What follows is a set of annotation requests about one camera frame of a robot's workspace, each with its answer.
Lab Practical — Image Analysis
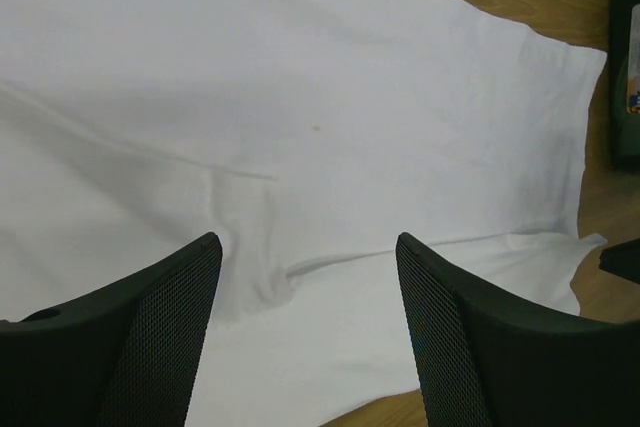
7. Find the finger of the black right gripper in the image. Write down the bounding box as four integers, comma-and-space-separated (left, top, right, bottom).
599, 240, 640, 278

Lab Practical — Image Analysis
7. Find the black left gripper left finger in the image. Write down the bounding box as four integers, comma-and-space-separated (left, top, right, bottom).
1, 233, 222, 426

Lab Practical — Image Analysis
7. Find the white t shirt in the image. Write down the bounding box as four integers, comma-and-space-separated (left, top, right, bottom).
1, 0, 606, 426

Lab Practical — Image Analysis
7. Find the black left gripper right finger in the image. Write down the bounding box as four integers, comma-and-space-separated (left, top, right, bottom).
396, 233, 639, 426

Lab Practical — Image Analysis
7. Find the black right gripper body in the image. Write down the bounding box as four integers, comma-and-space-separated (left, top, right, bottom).
609, 0, 639, 170

